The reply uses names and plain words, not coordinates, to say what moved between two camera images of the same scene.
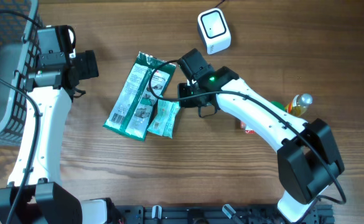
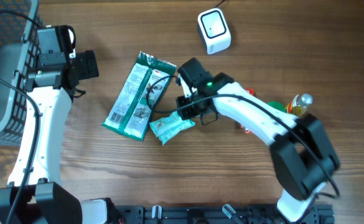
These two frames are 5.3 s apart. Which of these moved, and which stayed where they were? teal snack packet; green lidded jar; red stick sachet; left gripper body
Moved: teal snack packet
Stayed: green lidded jar; left gripper body; red stick sachet
